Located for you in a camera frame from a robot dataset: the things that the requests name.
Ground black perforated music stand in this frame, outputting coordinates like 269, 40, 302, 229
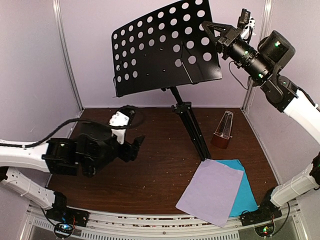
111, 0, 222, 160

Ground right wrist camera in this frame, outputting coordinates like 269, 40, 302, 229
237, 8, 256, 43

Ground cyan paper sheet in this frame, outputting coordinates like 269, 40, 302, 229
216, 159, 258, 217

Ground wooden metronome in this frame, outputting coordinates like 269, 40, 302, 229
210, 110, 234, 149

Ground left aluminium frame post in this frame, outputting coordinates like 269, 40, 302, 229
52, 0, 84, 112

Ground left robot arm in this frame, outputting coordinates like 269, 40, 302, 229
0, 117, 145, 222

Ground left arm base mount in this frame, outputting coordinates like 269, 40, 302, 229
41, 207, 90, 240

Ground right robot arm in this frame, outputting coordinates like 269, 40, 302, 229
201, 21, 320, 221

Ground lilac sheet music paper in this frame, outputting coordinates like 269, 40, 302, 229
175, 159, 244, 228

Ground aluminium front rail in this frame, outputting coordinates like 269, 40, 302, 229
24, 196, 307, 240

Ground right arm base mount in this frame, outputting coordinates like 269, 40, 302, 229
239, 209, 282, 238

